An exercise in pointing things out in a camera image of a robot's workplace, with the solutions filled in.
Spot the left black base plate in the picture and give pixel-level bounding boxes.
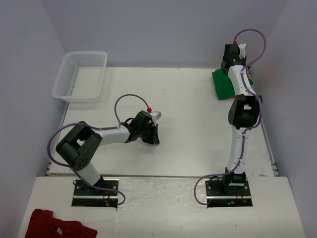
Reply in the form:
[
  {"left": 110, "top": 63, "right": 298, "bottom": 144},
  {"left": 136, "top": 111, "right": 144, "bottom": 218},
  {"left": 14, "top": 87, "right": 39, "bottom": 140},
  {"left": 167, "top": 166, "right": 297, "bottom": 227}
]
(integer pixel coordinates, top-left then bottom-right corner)
[{"left": 71, "top": 179, "right": 118, "bottom": 208}]

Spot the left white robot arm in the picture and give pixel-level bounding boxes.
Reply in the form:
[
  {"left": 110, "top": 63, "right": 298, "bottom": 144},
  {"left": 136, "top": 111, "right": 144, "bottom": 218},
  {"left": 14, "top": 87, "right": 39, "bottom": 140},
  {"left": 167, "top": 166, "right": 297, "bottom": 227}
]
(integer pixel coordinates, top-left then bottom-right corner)
[{"left": 56, "top": 111, "right": 161, "bottom": 195}]

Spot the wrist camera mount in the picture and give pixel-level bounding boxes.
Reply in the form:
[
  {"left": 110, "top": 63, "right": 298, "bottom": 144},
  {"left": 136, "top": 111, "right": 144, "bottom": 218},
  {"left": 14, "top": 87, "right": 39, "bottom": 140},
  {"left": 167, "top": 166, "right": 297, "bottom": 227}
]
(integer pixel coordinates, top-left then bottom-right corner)
[
  {"left": 147, "top": 108, "right": 162, "bottom": 124},
  {"left": 233, "top": 41, "right": 247, "bottom": 59}
]

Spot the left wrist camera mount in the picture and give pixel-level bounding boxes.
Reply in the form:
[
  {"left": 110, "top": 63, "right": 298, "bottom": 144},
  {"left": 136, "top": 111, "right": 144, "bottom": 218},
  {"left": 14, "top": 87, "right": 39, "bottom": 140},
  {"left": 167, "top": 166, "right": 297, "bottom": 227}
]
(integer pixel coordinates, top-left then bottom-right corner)
[{"left": 147, "top": 108, "right": 162, "bottom": 124}]

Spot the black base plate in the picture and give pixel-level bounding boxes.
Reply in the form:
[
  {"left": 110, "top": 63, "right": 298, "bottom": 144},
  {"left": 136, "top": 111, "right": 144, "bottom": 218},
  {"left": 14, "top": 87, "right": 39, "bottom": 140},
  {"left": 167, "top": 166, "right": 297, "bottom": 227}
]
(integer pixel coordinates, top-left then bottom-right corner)
[
  {"left": 205, "top": 178, "right": 253, "bottom": 208},
  {"left": 71, "top": 179, "right": 118, "bottom": 208}
]

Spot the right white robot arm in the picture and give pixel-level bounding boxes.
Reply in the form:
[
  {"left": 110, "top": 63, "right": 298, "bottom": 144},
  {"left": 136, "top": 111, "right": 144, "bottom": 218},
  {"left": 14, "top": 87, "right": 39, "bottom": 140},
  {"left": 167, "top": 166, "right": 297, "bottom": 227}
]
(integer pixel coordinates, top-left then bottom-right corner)
[{"left": 221, "top": 42, "right": 262, "bottom": 195}]

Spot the white plastic basket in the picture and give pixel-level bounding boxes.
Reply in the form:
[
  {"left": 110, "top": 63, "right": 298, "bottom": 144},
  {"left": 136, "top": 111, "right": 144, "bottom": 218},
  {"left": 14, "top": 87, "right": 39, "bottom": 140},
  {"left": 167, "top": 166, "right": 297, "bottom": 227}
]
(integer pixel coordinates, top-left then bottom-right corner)
[{"left": 52, "top": 51, "right": 107, "bottom": 103}]

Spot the folded orange t-shirt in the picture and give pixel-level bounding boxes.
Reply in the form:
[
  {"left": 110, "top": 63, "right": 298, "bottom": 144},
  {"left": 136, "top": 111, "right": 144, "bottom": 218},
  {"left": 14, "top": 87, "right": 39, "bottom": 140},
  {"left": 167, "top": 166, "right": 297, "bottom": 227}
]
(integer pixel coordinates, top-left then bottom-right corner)
[{"left": 214, "top": 68, "right": 252, "bottom": 99}]

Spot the dark red t-shirt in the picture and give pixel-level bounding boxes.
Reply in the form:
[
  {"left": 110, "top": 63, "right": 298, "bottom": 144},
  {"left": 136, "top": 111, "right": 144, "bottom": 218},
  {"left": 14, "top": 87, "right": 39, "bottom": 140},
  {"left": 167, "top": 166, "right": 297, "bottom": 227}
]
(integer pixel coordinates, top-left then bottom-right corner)
[{"left": 25, "top": 209, "right": 98, "bottom": 238}]

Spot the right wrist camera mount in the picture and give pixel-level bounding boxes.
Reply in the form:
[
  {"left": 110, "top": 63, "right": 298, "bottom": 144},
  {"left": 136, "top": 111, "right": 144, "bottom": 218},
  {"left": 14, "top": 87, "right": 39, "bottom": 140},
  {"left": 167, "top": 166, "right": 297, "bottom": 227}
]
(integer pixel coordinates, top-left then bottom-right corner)
[{"left": 233, "top": 41, "right": 247, "bottom": 59}]

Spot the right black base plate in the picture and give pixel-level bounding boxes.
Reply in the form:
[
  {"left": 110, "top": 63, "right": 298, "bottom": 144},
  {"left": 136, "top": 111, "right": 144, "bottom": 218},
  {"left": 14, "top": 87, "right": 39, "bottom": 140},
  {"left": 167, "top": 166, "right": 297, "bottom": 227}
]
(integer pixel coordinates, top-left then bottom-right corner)
[{"left": 205, "top": 178, "right": 253, "bottom": 208}]

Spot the green t-shirt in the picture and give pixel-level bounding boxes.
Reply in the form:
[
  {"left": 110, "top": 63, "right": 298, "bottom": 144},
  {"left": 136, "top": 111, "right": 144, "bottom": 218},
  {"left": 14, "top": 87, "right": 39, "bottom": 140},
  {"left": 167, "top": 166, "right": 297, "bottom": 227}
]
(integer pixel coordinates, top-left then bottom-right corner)
[{"left": 211, "top": 68, "right": 254, "bottom": 101}]

